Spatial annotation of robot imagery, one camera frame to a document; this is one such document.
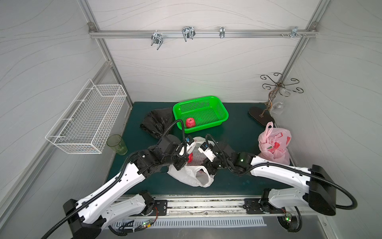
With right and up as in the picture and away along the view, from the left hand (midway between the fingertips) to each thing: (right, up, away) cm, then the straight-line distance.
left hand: (187, 155), depth 70 cm
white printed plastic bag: (+3, -7, -5) cm, 9 cm away
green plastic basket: (+13, +22, +44) cm, 51 cm away
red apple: (0, +15, +31) cm, 34 cm away
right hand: (+7, -6, +6) cm, 11 cm away
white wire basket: (-48, +15, -1) cm, 50 cm away
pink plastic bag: (+49, +3, +14) cm, 51 cm away
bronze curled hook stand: (+55, +19, +37) cm, 70 cm away
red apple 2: (+1, -5, +16) cm, 17 cm away
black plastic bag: (-22, +15, +32) cm, 42 cm away
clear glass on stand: (+54, +25, +18) cm, 62 cm away
